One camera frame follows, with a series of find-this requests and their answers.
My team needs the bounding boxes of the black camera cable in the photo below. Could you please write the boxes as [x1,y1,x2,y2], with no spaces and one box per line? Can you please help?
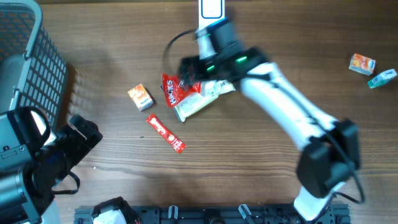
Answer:
[162,28,365,205]
[51,170,81,196]

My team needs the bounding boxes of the white barcode scanner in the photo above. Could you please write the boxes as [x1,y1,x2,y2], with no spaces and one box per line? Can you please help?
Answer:
[198,0,225,29]

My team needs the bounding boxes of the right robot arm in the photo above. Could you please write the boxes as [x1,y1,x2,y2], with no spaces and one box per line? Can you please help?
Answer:
[178,18,361,222]

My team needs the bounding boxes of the grey plastic mesh basket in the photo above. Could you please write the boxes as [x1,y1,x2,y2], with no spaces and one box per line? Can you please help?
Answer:
[1,0,68,129]

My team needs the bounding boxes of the red stick sachet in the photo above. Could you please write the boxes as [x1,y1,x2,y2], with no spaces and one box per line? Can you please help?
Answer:
[146,114,186,154]

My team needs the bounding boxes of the red candy bag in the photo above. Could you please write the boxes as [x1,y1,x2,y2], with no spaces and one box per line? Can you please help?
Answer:
[162,73,201,108]

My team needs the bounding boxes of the black right camera cable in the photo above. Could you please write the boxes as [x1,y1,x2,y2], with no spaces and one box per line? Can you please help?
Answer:
[162,28,365,205]

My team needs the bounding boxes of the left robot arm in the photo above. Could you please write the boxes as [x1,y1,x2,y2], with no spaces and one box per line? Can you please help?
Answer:
[1,106,103,223]

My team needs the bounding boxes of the teal small box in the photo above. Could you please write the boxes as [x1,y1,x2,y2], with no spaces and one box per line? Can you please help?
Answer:
[368,69,397,88]

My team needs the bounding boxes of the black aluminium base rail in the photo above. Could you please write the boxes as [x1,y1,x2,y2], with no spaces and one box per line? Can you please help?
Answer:
[73,204,351,224]

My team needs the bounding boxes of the white cream snack bag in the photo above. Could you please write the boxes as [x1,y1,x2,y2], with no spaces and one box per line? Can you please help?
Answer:
[174,80,236,123]

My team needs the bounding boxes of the orange small box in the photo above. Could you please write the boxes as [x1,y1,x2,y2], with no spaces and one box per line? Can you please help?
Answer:
[127,84,154,111]
[348,54,376,76]

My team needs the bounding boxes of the black left camera cable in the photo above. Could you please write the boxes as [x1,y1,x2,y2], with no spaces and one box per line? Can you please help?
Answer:
[51,170,81,196]

